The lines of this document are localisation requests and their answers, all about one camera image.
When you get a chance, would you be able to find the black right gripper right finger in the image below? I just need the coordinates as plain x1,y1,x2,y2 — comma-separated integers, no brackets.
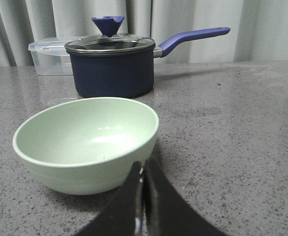
144,158,225,236

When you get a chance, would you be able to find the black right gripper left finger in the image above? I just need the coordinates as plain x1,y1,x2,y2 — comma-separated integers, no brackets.
76,162,144,236

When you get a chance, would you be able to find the light green bowl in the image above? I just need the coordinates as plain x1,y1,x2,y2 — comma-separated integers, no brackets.
13,97,159,195

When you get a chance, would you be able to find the dark blue saucepan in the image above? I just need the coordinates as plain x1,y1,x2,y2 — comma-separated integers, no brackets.
66,27,230,98

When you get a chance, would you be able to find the clear plastic container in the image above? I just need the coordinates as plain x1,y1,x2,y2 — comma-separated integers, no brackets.
28,36,83,76

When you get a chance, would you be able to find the glass lid with blue knob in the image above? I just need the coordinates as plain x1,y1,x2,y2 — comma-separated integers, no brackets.
64,16,155,54

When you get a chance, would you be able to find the grey curtain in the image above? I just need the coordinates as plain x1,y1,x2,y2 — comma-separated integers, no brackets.
0,0,288,66

